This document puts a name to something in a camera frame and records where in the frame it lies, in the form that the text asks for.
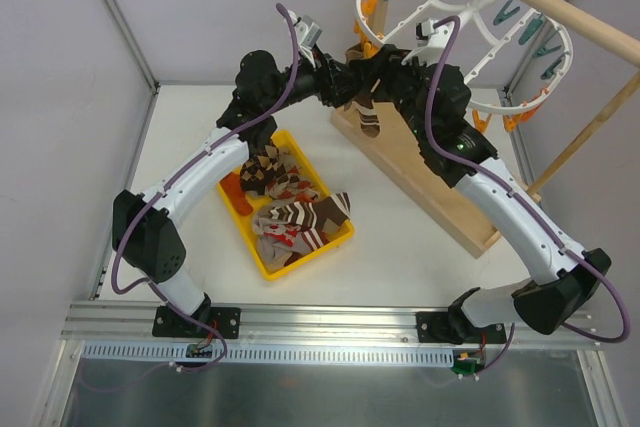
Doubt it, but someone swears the perforated cable duct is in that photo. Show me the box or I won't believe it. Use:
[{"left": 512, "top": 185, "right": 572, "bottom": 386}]
[{"left": 82, "top": 341, "right": 454, "bottom": 368}]

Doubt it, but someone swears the white round clip hanger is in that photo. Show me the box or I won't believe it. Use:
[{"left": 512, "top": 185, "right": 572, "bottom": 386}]
[{"left": 355, "top": 0, "right": 574, "bottom": 132}]

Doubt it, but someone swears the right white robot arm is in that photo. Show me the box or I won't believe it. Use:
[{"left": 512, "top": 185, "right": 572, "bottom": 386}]
[{"left": 369, "top": 45, "right": 611, "bottom": 344}]

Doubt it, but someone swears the green circuit board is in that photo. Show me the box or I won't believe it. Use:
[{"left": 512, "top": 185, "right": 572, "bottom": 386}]
[{"left": 451, "top": 353, "right": 485, "bottom": 378}]

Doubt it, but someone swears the brown argyle sock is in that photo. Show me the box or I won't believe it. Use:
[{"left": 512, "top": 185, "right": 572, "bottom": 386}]
[{"left": 239, "top": 142, "right": 300, "bottom": 199}]

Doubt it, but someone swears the wooden hanger stand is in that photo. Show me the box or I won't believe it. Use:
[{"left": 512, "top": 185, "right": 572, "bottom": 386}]
[{"left": 333, "top": 0, "right": 639, "bottom": 256}]

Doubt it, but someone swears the grey sock with striped cuff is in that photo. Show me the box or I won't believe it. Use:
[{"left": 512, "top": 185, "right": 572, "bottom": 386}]
[{"left": 261, "top": 229, "right": 328, "bottom": 272}]

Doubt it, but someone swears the aluminium mounting rail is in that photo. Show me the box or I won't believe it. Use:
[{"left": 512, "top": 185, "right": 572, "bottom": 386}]
[{"left": 60, "top": 299, "right": 599, "bottom": 348}]

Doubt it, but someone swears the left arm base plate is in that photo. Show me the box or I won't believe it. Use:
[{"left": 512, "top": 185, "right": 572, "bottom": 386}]
[{"left": 152, "top": 304, "right": 241, "bottom": 339}]

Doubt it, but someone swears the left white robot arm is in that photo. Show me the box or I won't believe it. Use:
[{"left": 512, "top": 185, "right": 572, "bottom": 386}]
[{"left": 112, "top": 48, "right": 362, "bottom": 337}]

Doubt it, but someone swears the brown white striped sock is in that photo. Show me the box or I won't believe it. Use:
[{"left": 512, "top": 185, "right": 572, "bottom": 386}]
[{"left": 344, "top": 44, "right": 380, "bottom": 138}]

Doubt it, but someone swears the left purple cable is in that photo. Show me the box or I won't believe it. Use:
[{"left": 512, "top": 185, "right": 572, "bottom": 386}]
[{"left": 110, "top": 2, "right": 302, "bottom": 296}]

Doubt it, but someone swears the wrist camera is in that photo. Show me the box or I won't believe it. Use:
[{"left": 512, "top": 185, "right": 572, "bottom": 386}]
[
  {"left": 294, "top": 16, "right": 322, "bottom": 65},
  {"left": 415, "top": 19, "right": 452, "bottom": 56}
]

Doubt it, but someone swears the purple cable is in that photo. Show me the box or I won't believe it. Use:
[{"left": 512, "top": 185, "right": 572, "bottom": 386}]
[
  {"left": 110, "top": 2, "right": 302, "bottom": 296},
  {"left": 422, "top": 15, "right": 631, "bottom": 343}
]

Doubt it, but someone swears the beige sock with red pattern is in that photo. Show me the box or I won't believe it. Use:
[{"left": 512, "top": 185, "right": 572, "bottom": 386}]
[{"left": 251, "top": 214, "right": 300, "bottom": 263}]

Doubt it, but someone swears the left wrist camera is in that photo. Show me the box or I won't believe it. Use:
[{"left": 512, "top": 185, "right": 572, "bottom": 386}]
[{"left": 294, "top": 16, "right": 322, "bottom": 65}]

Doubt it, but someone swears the orange clothes peg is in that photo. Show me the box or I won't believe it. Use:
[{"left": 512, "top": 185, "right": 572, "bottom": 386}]
[
  {"left": 472, "top": 110, "right": 493, "bottom": 133},
  {"left": 353, "top": 21, "right": 375, "bottom": 59}
]

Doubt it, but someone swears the yellow plastic tray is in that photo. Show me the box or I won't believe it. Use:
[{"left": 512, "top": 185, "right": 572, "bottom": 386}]
[{"left": 217, "top": 130, "right": 355, "bottom": 281}]

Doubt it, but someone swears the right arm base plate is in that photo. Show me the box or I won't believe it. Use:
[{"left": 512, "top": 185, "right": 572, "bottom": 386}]
[{"left": 415, "top": 311, "right": 456, "bottom": 345}]

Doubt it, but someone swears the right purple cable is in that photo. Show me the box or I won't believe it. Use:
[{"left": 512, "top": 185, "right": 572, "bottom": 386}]
[{"left": 422, "top": 15, "right": 631, "bottom": 343}]

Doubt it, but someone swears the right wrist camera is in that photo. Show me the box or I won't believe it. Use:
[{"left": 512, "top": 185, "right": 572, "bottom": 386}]
[{"left": 415, "top": 19, "right": 452, "bottom": 56}]

